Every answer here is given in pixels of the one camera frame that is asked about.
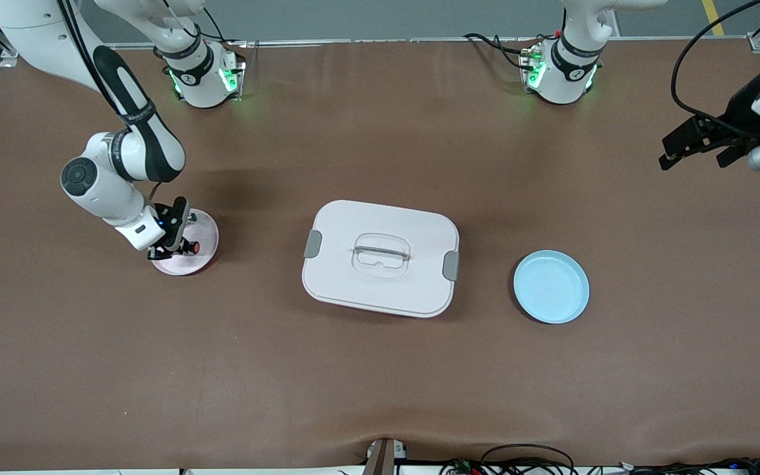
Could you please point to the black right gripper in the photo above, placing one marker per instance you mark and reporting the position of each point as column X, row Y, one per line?
column 173, row 220

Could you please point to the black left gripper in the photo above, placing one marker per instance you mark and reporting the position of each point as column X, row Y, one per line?
column 741, row 109

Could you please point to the orange button switch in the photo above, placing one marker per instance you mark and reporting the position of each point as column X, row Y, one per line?
column 192, row 248

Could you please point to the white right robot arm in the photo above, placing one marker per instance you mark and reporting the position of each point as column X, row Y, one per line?
column 90, row 191

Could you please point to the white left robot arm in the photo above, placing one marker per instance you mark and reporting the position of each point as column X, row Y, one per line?
column 568, row 72

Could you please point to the pink round plate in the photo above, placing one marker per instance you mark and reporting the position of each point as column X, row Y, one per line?
column 198, row 231

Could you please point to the grey box latch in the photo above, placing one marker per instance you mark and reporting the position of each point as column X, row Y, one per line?
column 451, row 266
column 313, row 244

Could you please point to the light blue round plate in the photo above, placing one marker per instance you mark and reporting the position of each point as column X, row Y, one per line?
column 551, row 287

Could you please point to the white lidded storage box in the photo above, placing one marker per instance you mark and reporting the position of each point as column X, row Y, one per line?
column 380, row 290

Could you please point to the brown table mat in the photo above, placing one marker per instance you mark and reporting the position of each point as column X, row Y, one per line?
column 380, row 382

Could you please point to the camera mount post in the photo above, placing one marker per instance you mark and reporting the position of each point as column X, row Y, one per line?
column 380, row 458

